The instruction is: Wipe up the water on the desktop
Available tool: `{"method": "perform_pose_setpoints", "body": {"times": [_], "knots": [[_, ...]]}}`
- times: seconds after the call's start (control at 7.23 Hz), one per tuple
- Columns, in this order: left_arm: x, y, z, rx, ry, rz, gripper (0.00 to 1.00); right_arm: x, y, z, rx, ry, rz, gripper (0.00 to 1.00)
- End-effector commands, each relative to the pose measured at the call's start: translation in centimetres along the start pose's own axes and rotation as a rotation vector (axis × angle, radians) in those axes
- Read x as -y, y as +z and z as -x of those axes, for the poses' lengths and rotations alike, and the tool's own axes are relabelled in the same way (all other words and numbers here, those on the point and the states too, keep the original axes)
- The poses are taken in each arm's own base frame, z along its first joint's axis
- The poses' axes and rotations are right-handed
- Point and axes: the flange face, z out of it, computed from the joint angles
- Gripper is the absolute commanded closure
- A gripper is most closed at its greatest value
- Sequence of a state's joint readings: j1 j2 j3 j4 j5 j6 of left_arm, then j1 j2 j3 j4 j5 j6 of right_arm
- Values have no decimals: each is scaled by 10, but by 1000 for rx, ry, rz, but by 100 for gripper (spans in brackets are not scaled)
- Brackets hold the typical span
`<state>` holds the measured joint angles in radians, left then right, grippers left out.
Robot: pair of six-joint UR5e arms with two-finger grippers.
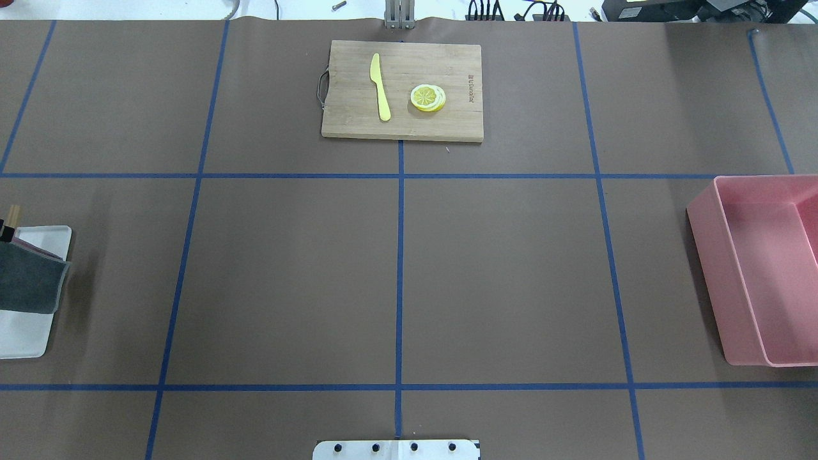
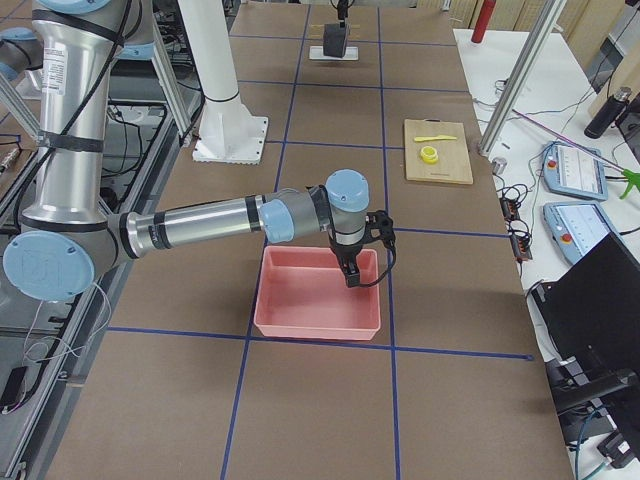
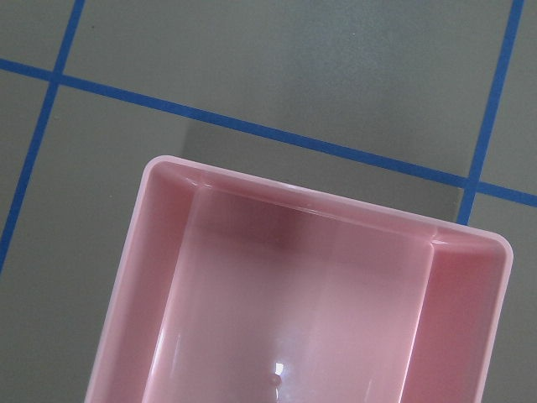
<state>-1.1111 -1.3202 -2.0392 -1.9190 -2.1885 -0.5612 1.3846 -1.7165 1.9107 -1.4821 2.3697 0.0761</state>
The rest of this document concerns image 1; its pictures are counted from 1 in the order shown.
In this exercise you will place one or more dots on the dark grey cloth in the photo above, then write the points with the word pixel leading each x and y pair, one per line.
pixel 30 281

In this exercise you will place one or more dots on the yellow lemon slices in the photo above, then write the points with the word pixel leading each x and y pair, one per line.
pixel 428 97

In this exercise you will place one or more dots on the wooden cutting board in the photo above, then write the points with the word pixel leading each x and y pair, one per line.
pixel 350 109

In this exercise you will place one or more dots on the yellow plastic knife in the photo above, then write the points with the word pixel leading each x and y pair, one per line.
pixel 384 111

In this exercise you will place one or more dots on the black power strip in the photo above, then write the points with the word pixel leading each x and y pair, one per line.
pixel 535 11

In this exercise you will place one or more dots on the pink plastic bin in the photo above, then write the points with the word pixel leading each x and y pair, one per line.
pixel 756 238

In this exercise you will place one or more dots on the wooden rack bar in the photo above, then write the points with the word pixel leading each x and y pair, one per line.
pixel 13 216

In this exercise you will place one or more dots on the white rack tray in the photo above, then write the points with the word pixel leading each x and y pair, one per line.
pixel 26 334

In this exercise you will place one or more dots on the aluminium camera post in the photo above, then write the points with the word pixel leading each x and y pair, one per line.
pixel 399 14

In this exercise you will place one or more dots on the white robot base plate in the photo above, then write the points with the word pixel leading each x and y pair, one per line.
pixel 398 449

